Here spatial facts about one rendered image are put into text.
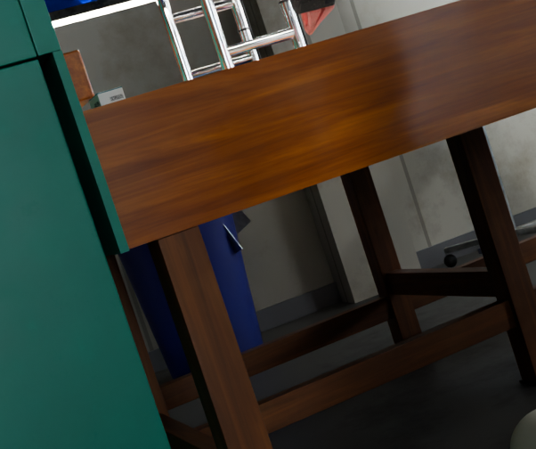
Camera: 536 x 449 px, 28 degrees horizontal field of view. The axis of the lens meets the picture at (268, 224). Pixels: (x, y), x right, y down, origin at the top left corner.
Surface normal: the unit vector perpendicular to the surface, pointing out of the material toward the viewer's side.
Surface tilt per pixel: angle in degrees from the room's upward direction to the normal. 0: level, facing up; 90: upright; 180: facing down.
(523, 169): 90
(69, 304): 90
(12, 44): 90
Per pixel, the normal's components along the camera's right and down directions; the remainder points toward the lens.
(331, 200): 0.28, -0.03
